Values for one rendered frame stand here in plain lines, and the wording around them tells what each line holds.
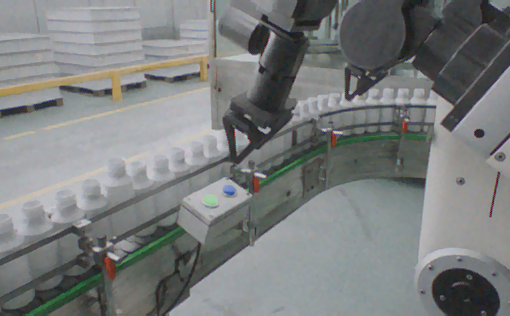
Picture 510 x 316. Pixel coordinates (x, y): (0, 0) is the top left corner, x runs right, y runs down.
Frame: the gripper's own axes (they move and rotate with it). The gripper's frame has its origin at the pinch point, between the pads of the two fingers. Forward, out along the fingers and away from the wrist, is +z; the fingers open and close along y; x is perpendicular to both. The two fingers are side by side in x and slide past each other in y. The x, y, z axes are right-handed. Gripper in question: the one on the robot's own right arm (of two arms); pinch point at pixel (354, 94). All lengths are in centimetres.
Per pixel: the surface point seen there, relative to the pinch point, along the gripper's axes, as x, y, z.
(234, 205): -1.5, 32.6, 21.5
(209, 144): -21.9, 17.7, 24.8
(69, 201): -20, 58, 24
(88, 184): -24, 51, 25
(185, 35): -590, -621, 325
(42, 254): -17, 65, 31
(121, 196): -18, 47, 26
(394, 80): -50, -247, 65
